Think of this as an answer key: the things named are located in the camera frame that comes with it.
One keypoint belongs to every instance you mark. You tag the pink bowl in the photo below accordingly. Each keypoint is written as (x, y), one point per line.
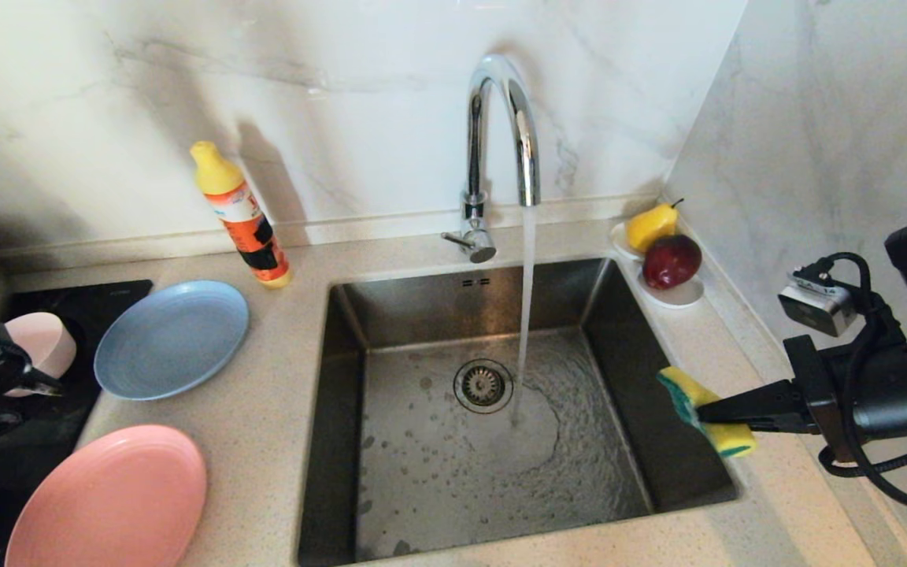
(48, 342)

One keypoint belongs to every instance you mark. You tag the yellow green sponge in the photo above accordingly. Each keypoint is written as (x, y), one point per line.
(733, 441)

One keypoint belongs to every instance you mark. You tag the blue grey plate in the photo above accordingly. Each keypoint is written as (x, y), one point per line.
(170, 339)

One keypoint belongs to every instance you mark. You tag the orange dish soap bottle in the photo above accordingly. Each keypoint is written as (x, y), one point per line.
(245, 224)

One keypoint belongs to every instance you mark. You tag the chrome gooseneck faucet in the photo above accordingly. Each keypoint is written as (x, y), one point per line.
(475, 157)

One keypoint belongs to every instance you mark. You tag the metal sink drain strainer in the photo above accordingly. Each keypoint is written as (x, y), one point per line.
(483, 387)

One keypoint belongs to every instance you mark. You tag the stainless steel sink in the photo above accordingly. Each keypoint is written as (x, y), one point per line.
(422, 488)

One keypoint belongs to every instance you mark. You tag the black induction cooktop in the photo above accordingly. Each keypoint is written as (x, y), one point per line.
(99, 303)

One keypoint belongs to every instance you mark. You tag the white fruit dish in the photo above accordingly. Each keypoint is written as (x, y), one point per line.
(680, 297)

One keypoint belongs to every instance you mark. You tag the pink plate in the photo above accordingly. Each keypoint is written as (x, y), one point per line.
(107, 504)

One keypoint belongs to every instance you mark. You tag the red apple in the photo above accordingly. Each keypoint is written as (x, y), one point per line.
(670, 261)

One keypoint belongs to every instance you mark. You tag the yellow pear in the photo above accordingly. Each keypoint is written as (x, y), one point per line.
(650, 227)

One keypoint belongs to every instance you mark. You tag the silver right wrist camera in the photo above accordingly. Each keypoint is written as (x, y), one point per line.
(816, 307)

